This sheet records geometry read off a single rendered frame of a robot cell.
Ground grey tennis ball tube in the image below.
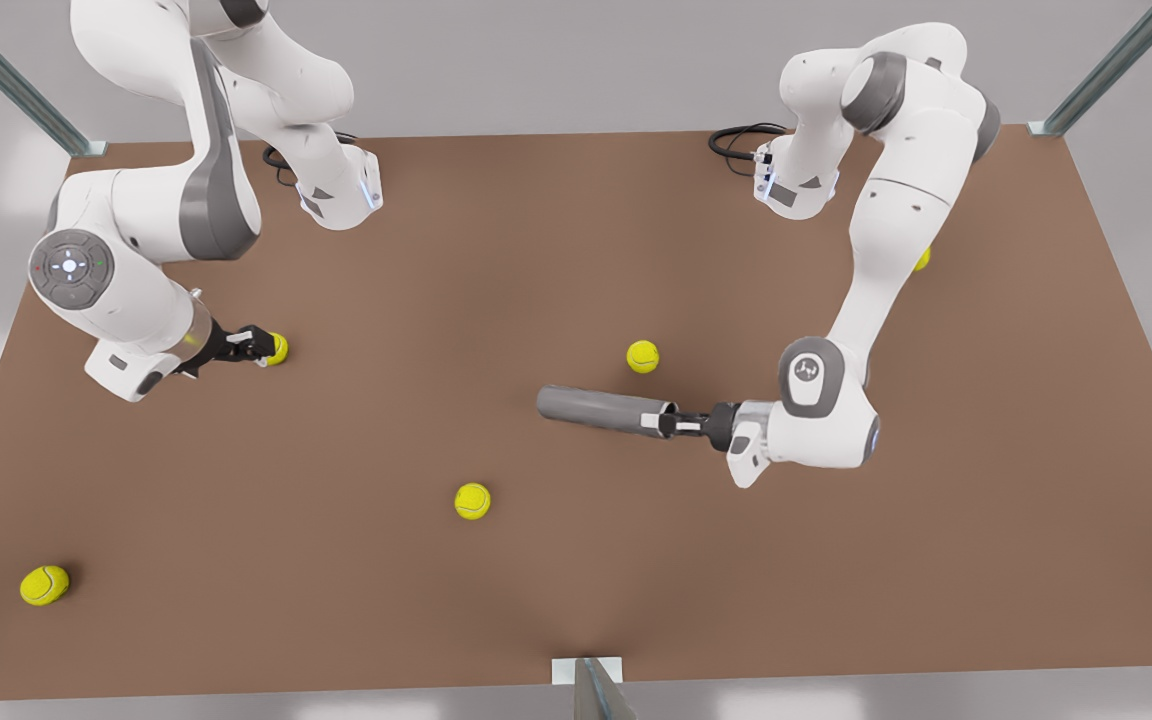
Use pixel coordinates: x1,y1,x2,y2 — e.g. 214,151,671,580
536,385,678,439

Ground black cable loop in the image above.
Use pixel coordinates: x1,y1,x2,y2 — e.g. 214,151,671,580
708,123,793,178
262,131,361,188

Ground silver frame post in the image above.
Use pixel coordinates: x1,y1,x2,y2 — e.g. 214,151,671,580
551,657,639,720
0,0,108,158
1028,0,1152,137

